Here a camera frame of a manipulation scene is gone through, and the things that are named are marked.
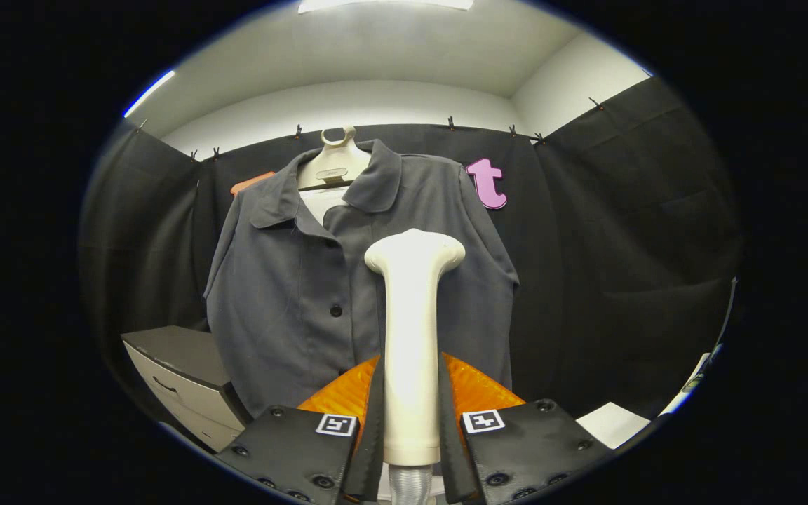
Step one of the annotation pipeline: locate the row of black cloth clips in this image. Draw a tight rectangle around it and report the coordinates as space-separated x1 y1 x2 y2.
136 97 605 162

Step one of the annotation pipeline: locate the black backdrop cloth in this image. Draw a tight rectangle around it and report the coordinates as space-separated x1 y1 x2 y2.
78 76 741 436

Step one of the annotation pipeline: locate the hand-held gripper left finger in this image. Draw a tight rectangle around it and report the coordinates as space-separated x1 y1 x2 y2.
215 354 385 504

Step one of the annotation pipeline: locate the white garment hanger board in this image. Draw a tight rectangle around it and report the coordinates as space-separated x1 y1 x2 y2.
297 126 372 225

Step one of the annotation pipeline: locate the white side table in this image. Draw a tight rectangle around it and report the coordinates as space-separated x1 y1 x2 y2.
576 351 713 450

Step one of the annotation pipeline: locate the dark grey button shirt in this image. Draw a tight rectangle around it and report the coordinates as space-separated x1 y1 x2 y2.
204 139 520 418

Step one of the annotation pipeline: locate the white garment steamer head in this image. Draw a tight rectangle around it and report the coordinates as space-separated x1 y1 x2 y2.
364 228 466 466

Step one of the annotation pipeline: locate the grey drawer cabinet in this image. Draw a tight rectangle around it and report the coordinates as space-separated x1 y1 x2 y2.
121 325 254 453

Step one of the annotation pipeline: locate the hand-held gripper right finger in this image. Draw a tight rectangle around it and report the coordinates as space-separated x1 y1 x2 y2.
439 352 615 504

